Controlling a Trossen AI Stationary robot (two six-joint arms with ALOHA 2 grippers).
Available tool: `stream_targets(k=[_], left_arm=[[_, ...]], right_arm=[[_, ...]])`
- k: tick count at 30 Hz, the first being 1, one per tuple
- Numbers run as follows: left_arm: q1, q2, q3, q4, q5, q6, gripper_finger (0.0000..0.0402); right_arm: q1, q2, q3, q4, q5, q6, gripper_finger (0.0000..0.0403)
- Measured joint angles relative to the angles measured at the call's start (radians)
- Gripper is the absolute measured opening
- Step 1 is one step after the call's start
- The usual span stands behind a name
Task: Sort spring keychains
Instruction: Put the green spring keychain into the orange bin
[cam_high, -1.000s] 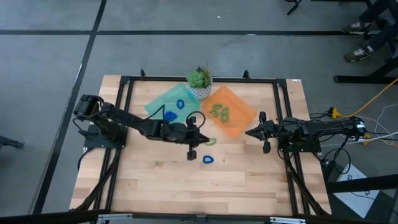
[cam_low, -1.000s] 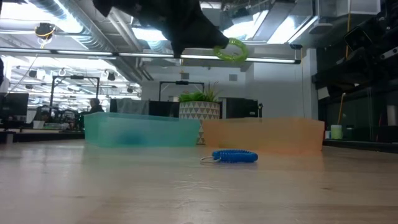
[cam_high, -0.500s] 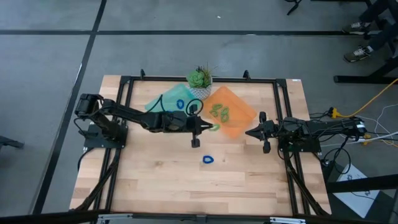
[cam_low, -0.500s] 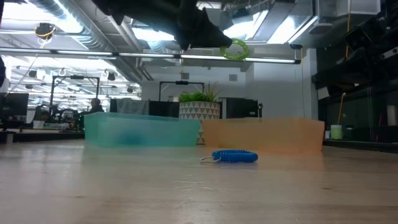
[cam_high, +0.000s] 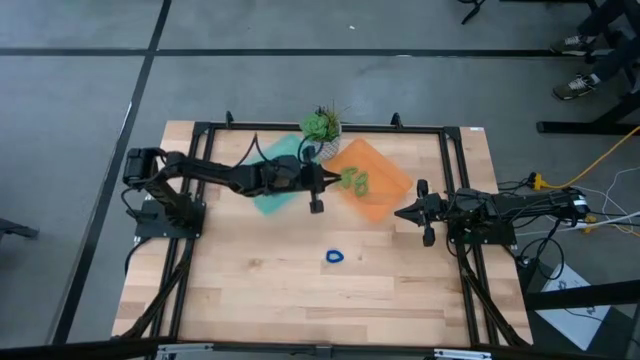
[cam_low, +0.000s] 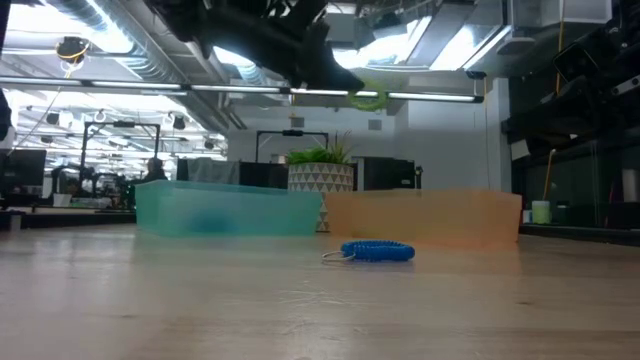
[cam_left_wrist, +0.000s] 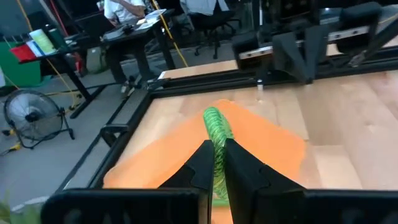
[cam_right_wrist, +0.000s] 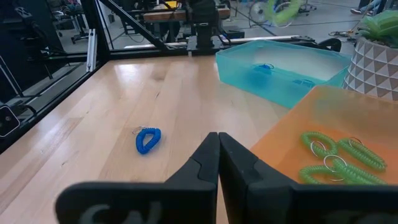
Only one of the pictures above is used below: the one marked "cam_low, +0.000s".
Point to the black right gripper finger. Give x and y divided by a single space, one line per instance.
535 127

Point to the person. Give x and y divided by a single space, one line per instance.
154 172

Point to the black monitor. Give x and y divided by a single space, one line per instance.
385 174
262 175
25 167

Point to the dark storage shelf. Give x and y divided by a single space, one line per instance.
585 190

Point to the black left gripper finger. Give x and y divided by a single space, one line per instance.
335 70
306 79

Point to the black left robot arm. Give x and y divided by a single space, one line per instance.
180 12

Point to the long linear ceiling light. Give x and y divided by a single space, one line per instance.
240 89

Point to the white paper sign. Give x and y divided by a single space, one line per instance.
520 150

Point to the grey fabric cover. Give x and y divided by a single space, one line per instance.
212 171

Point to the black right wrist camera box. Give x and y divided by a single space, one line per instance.
576 59

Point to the green succulent plant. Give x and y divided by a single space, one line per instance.
315 156

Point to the silver rectangular ventilation duct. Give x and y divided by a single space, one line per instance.
346 35

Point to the black security camera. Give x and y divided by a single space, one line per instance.
476 75

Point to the white triangle-patterned plant pot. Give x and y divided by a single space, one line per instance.
320 177

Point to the pale green cup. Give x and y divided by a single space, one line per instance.
540 212

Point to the black ceiling spotlight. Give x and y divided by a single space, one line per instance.
179 123
52 118

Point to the white cylinder container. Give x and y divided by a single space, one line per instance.
631 185

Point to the black rig frame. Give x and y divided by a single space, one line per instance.
292 132
120 124

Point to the teal translucent plastic bin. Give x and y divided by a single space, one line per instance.
260 207

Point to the orange translucent plastic bin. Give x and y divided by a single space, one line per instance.
450 220

